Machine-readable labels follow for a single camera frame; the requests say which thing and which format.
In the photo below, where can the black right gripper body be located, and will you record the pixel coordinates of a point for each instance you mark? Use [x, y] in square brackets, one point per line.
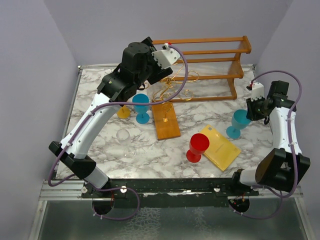
[256, 108]

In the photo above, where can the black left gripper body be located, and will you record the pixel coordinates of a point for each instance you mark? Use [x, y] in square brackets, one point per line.
[154, 72]

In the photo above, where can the blue plastic goblet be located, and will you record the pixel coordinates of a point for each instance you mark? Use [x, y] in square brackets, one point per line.
[239, 122]
[142, 116]

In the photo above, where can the red plastic goblet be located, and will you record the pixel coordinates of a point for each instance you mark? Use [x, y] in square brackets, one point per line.
[198, 144]

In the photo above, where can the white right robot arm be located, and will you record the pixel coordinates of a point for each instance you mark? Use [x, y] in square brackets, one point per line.
[283, 168]

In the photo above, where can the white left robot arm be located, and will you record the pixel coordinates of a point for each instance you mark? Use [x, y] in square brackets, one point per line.
[141, 62]

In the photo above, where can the wooden shelf rack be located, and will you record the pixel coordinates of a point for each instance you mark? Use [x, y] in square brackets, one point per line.
[200, 69]

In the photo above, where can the wooden rack base board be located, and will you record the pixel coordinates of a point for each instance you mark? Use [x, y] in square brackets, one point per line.
[165, 120]

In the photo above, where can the orange plastic goblet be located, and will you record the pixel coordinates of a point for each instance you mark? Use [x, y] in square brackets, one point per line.
[124, 112]

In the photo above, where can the yellow book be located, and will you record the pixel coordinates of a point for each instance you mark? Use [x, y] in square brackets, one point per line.
[221, 152]

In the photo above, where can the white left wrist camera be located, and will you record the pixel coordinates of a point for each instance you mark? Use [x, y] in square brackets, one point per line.
[166, 57]

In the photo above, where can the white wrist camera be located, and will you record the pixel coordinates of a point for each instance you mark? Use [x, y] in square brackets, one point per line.
[166, 57]
[256, 90]

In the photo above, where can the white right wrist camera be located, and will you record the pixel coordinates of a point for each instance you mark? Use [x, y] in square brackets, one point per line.
[256, 90]

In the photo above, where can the gold wire wine glass rack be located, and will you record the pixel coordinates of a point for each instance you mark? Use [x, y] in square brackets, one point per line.
[172, 87]

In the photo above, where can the aluminium frame rail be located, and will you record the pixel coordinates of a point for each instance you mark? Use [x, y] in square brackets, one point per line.
[173, 187]

